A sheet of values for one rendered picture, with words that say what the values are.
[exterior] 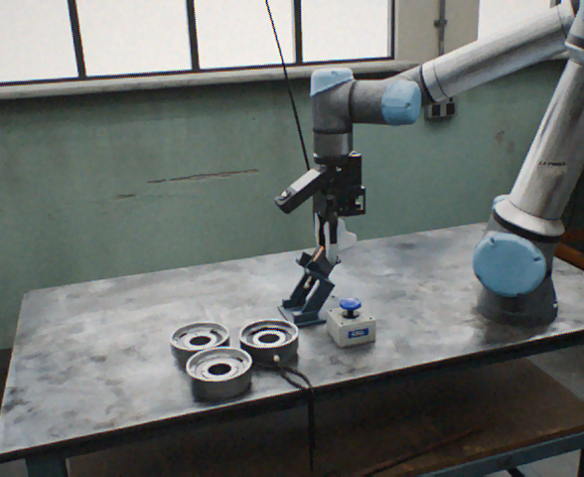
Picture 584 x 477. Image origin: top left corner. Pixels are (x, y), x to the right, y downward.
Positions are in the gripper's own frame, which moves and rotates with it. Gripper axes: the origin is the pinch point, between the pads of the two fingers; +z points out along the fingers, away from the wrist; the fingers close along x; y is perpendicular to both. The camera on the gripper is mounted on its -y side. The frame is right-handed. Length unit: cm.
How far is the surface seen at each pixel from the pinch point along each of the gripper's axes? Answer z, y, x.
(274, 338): 9.9, -13.9, -10.6
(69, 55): -33, -44, 158
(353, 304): 4.5, 0.2, -13.5
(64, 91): -21, -47, 140
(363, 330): 9.0, 1.2, -15.5
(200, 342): 10.3, -26.7, -6.2
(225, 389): 9.4, -25.9, -24.2
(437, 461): 36.8, 14.1, -21.3
